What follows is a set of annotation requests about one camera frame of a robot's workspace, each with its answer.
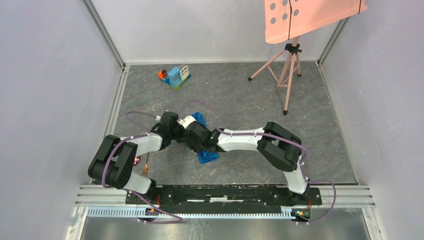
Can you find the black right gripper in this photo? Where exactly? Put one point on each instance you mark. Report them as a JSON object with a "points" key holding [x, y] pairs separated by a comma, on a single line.
{"points": [[192, 145]]}

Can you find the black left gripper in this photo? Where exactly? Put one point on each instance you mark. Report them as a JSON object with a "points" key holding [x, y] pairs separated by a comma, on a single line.
{"points": [[179, 140]]}

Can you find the blue cloth napkin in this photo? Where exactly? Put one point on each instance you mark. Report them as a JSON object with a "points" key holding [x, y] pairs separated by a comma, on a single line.
{"points": [[205, 156]]}

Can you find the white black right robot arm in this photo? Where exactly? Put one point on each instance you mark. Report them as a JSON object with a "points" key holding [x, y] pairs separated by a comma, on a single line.
{"points": [[282, 149]]}

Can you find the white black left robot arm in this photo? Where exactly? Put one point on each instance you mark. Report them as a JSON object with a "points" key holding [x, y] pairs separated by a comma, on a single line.
{"points": [[113, 162]]}

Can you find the pink purple metallic spoon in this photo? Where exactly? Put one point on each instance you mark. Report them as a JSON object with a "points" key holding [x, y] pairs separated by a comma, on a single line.
{"points": [[136, 161]]}

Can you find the copper metallic fork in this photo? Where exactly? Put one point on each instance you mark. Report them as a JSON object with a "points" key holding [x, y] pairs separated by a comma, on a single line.
{"points": [[145, 169]]}

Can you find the colourful toy block house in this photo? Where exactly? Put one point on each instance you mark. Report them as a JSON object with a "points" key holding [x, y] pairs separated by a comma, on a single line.
{"points": [[176, 77]]}

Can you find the pink music stand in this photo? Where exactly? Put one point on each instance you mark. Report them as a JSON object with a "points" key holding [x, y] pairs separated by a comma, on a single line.
{"points": [[286, 21]]}

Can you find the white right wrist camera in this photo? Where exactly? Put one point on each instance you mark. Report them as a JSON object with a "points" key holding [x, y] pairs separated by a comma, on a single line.
{"points": [[186, 121]]}

